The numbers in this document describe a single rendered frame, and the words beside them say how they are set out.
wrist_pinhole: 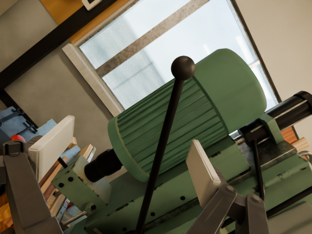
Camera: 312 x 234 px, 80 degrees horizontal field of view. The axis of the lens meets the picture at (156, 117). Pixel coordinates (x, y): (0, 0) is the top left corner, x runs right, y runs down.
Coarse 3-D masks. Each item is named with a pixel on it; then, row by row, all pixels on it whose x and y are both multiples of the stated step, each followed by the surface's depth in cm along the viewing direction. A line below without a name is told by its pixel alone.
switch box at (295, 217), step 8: (296, 208) 40; (304, 208) 39; (280, 216) 41; (288, 216) 40; (296, 216) 39; (304, 216) 38; (272, 224) 40; (280, 224) 39; (288, 224) 39; (296, 224) 38; (304, 224) 37; (272, 232) 39; (280, 232) 38; (288, 232) 38; (296, 232) 37; (304, 232) 36
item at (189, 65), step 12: (180, 60) 25; (192, 60) 26; (180, 72) 25; (192, 72) 26; (180, 84) 27; (168, 108) 28; (168, 120) 29; (168, 132) 29; (156, 156) 31; (156, 168) 32; (144, 204) 34; (144, 216) 35
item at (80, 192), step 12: (72, 168) 45; (60, 180) 45; (72, 180) 45; (84, 180) 46; (72, 192) 46; (84, 192) 46; (96, 192) 47; (108, 192) 51; (84, 204) 48; (96, 204) 48
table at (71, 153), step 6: (48, 120) 73; (42, 126) 68; (48, 126) 71; (54, 126) 74; (42, 132) 66; (66, 150) 72; (72, 150) 75; (78, 150) 78; (60, 156) 67; (66, 156) 70; (72, 156) 73; (66, 162) 68; (0, 186) 45; (0, 192) 44; (12, 228) 42
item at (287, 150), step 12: (240, 144) 50; (264, 144) 45; (276, 144) 43; (288, 144) 41; (252, 156) 45; (264, 156) 43; (276, 156) 41; (288, 156) 40; (252, 168) 42; (264, 168) 41; (228, 180) 43; (240, 180) 42; (192, 204) 44; (168, 216) 45; (144, 228) 46
